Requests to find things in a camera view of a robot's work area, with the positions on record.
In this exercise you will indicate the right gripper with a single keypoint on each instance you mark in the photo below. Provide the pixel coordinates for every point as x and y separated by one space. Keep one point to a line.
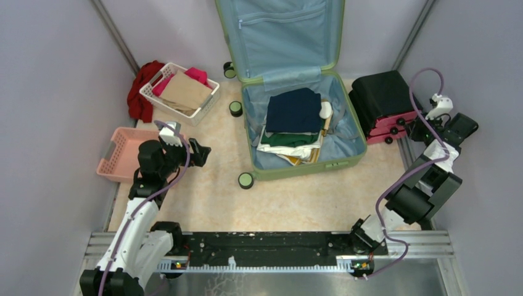
417 131

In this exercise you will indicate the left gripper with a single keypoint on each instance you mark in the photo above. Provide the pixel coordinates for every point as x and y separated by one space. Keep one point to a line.
195 151

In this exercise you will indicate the black and pink storage stack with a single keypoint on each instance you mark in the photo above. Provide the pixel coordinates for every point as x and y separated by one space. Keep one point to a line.
382 104

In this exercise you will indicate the green hard-shell suitcase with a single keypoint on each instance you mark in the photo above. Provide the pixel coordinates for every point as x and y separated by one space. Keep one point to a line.
280 46

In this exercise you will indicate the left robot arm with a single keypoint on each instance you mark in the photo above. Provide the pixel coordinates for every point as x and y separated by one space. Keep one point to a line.
140 243

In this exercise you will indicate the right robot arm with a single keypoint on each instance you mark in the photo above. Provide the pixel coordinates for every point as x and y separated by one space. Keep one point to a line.
426 186

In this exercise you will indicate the tan folded cloth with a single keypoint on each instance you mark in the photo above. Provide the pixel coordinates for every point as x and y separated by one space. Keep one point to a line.
186 102

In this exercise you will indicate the red cloth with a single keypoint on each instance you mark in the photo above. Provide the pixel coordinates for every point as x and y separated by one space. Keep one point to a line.
139 107

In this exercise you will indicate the pink plastic basket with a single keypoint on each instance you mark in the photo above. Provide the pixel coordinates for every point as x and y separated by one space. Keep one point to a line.
137 156

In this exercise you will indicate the magenta cloth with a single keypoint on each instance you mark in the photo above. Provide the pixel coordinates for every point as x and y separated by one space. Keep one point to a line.
196 75

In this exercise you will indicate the white plastic basket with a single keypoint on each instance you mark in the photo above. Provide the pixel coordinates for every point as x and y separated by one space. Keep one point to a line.
196 118

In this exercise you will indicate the white folded garment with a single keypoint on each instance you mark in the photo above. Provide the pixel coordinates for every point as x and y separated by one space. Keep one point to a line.
300 152

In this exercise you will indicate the green folded garment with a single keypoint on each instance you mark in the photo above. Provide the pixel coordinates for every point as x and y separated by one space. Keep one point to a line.
292 140

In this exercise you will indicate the navy blue folded garment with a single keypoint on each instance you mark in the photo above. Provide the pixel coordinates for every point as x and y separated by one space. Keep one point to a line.
295 111

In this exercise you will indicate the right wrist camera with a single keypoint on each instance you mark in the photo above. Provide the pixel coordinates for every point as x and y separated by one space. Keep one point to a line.
440 105

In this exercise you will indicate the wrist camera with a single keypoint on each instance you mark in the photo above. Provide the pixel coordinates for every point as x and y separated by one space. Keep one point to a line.
169 136
440 105

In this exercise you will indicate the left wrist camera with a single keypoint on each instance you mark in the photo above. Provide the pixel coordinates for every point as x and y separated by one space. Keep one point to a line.
169 136

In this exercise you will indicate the right aluminium corner post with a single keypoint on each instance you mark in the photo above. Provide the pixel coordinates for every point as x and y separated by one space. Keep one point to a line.
413 34

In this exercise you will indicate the aluminium corner post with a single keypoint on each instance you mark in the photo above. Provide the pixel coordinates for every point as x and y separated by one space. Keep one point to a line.
115 34
413 34

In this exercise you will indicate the left aluminium corner post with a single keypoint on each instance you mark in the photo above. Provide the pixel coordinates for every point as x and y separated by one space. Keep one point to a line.
115 34

